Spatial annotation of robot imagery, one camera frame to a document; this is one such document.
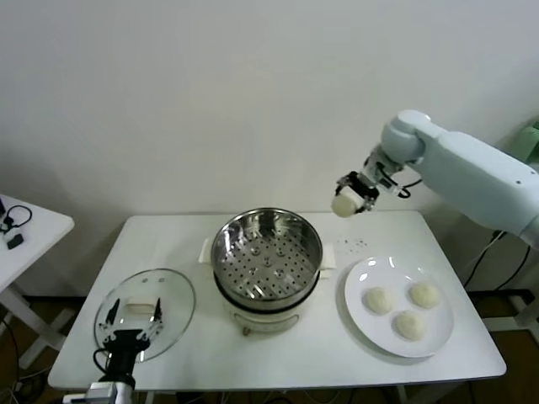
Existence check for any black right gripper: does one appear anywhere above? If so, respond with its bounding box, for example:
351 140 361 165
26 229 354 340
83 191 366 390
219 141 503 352
335 171 380 215

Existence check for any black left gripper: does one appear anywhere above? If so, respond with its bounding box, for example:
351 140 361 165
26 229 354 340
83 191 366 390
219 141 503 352
98 296 165 379

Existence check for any white steamed baozi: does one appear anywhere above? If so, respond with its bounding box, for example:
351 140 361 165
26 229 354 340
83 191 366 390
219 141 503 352
364 287 395 316
408 282 443 310
393 311 428 342
331 188 364 219

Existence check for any perforated steel steamer basket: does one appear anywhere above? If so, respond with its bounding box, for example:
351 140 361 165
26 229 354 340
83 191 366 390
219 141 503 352
210 206 324 311

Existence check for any round glass pot lid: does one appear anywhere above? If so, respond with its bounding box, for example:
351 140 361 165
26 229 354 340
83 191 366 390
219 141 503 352
93 268 197 364

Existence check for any white rectangular work table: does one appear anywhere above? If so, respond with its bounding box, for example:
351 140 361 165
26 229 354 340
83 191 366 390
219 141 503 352
48 210 508 392

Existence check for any small white side table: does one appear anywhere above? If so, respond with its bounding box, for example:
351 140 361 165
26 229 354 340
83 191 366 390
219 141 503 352
0 193 76 371

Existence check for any white electric cooker base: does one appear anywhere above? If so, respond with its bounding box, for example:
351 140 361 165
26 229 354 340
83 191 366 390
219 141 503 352
198 237 337 338

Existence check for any large white round plate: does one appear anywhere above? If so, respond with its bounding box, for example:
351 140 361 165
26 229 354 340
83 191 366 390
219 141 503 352
344 255 456 359

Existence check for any pale green appliance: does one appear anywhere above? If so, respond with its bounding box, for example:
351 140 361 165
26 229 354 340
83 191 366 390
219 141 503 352
512 120 539 167

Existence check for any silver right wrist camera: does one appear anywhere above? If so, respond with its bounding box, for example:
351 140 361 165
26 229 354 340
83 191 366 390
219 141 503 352
365 154 400 195

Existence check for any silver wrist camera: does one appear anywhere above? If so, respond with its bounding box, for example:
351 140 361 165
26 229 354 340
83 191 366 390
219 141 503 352
86 380 120 404
365 154 400 195

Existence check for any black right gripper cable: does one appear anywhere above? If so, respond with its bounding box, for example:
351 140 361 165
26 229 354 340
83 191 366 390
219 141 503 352
393 177 424 199

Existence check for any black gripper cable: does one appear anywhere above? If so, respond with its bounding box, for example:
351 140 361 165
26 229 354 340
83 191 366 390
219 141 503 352
93 348 111 382
393 177 424 199

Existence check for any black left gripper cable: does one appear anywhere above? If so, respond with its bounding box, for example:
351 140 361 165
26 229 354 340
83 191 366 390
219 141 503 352
93 348 111 382

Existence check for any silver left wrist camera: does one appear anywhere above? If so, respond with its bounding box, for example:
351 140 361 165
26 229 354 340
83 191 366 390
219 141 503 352
86 380 120 404

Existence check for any black floor cable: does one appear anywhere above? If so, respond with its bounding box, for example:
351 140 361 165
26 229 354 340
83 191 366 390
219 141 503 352
462 229 532 291

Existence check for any black headset with cable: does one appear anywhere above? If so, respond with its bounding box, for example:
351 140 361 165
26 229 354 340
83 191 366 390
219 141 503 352
0 205 34 237

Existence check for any white stand frame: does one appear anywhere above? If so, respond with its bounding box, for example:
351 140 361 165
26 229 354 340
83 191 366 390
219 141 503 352
479 290 539 333

